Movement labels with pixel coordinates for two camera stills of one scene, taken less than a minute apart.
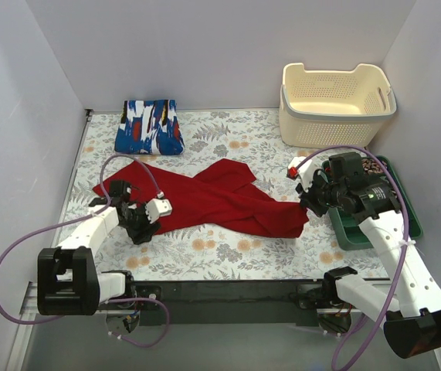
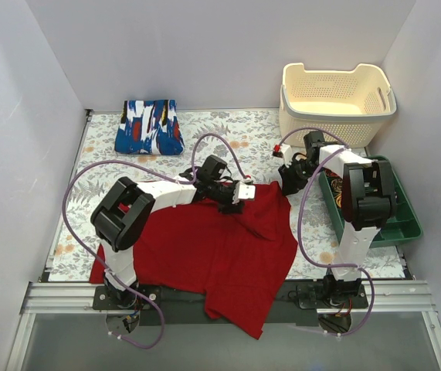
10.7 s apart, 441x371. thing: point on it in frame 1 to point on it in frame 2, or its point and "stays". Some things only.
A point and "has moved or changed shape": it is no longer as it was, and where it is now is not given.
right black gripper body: x=313 y=197 to x=289 y=182
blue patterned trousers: x=150 y=127 stays
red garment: x=216 y=198 has moved or changed shape
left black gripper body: x=141 y=226 to x=230 y=206
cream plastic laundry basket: x=333 y=110 stays
